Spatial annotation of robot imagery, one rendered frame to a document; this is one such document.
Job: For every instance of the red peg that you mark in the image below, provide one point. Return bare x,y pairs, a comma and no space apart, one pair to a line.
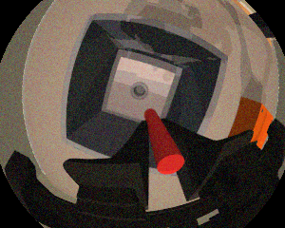
166,153

